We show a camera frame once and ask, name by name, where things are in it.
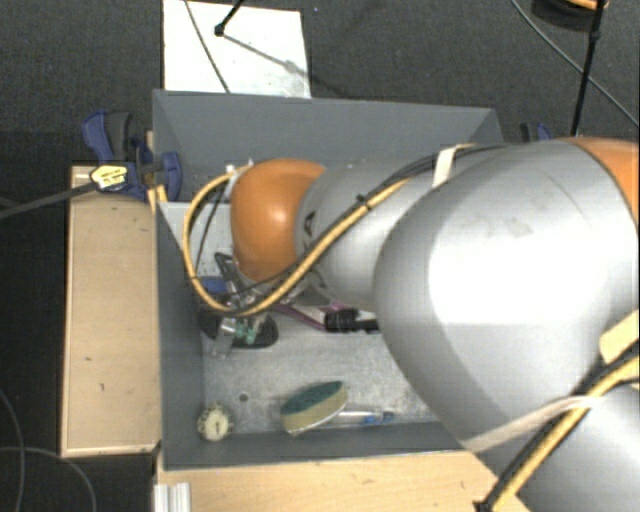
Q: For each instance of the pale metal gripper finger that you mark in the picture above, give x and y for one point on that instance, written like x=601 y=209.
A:
x=223 y=340

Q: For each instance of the blue object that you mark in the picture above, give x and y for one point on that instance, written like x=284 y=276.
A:
x=214 y=286

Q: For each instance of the white round dial timer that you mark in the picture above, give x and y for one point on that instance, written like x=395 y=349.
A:
x=215 y=423

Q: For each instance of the green and yellow round sponge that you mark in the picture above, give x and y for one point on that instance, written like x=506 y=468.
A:
x=312 y=406

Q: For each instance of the pale wood board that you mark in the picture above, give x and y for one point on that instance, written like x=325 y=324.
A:
x=112 y=320

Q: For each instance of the clear and blue pen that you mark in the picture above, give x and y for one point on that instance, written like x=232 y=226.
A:
x=362 y=417

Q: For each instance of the grey metal bin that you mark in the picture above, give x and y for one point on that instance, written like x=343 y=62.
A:
x=320 y=125

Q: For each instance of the black cylinder on white bracket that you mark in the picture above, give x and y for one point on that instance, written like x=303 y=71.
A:
x=345 y=321

